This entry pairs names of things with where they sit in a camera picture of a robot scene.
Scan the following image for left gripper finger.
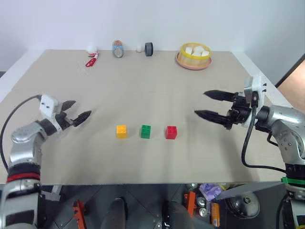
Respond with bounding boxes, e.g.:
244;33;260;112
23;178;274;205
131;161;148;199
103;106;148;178
61;100;77;113
72;110;92;127

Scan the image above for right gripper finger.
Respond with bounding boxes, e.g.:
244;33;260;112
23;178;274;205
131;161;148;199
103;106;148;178
194;109;231;127
204;89;238;103

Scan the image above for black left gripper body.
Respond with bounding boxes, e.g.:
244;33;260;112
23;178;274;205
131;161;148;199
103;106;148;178
54;111;74;131

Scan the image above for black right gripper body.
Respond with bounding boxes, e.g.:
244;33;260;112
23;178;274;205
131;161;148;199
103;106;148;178
225;92;259;131

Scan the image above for yellow toy block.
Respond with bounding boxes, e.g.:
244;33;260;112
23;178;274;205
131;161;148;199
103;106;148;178
116;124;128;139

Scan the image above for red toy block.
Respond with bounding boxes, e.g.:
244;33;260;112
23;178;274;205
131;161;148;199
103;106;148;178
165;125;178;140

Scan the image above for green toy block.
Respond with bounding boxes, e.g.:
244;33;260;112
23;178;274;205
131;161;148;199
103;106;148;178
140;125;152;139

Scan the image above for pink plate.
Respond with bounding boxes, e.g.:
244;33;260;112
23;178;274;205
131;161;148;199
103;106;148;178
175;52;212;71

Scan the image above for yellow round basket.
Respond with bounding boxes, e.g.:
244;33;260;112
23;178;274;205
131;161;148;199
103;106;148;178
179;42;213;67

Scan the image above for lying printed tin can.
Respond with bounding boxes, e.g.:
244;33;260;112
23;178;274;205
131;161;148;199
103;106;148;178
112;40;125;59

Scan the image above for purple plastic bag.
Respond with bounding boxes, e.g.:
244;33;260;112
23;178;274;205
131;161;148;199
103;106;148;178
199;183;224;200

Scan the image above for beige table cover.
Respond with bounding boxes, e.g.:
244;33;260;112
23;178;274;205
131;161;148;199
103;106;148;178
0;49;297;186

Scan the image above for grey flat board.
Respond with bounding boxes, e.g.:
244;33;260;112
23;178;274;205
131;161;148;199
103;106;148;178
215;182;283;200

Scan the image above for black tape roll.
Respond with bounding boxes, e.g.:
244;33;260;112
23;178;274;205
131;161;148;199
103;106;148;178
144;42;154;57

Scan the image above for shiny metal pot lid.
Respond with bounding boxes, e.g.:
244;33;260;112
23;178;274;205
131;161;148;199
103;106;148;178
225;190;260;219

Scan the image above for orange drink can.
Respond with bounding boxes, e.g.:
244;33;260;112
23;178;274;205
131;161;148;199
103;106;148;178
211;202;221;226

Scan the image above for dark rounded shape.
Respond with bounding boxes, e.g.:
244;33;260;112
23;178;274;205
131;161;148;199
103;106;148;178
162;200;193;229

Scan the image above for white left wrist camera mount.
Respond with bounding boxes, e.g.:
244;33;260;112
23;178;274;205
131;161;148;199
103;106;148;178
39;94;63;131

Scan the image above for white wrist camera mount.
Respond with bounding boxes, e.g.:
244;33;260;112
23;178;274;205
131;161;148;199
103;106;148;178
39;94;63;131
243;75;267;127

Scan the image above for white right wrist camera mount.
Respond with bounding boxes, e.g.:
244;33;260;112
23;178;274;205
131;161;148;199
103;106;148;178
243;75;267;127

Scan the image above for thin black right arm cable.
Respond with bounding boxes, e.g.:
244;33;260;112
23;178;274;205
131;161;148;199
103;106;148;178
266;130;279;146

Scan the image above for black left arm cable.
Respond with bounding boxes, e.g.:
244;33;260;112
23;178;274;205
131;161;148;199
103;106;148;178
0;94;42;171

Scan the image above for green strap on right arm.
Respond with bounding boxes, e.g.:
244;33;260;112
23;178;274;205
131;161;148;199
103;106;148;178
280;177;305;186

